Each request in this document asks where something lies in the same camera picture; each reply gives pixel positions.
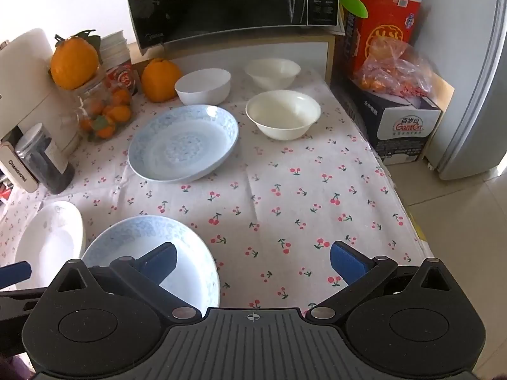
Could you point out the white remote control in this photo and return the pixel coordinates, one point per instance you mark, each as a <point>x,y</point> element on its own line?
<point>16,166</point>

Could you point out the blue patterned plate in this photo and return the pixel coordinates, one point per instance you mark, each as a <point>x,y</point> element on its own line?
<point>190,261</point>
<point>182,146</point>

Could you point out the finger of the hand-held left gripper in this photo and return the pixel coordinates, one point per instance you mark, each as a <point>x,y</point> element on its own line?
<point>16,274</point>
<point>12,304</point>

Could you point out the large orange with leaves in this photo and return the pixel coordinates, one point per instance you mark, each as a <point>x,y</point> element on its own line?
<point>73,63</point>

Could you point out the glass jar of tangerines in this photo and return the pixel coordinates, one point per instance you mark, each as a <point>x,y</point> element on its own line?
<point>103,118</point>

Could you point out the black microwave oven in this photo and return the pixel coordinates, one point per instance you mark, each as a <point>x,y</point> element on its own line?
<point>218,0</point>

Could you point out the cherry print tablecloth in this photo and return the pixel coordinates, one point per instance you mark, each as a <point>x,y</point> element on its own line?
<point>277,190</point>

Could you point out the stack of white paper bowls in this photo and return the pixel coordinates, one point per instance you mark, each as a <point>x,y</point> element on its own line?
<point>113,47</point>

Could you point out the white floral plate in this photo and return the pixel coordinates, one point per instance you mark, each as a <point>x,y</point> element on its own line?
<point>47,241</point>

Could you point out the cream bowl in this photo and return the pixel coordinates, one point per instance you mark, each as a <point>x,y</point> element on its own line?
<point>273,69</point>
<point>283,113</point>

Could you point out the clear plastic bag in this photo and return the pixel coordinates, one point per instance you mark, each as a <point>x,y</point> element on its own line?
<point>392,71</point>

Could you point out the dark blue cardboard box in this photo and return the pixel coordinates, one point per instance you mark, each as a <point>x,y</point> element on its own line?
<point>400,126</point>

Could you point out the clear jar of dark contents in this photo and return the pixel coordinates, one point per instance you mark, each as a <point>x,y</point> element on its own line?
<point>47,166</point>

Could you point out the red paper cup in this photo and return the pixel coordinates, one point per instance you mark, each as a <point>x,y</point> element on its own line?
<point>122,77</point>

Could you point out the white kitchen appliance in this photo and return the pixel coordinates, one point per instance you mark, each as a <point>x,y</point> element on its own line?
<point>23,87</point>

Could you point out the green plastic toy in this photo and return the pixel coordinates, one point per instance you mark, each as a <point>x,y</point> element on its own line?
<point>350,2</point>

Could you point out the white bowl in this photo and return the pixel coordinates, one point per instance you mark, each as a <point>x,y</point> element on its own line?
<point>202,87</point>

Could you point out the large orange citrus fruit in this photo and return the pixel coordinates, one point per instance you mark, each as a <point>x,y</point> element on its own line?
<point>158,81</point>

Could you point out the red cardboard box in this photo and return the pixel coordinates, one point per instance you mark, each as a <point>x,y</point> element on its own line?
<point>380,19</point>

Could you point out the grey refrigerator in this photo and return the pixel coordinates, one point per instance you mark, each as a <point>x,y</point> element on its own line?
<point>475,107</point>

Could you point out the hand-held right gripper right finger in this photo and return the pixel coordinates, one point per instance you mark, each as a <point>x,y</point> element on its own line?
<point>348,263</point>

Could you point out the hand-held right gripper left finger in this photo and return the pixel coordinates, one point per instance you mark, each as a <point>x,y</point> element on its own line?
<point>160,263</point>

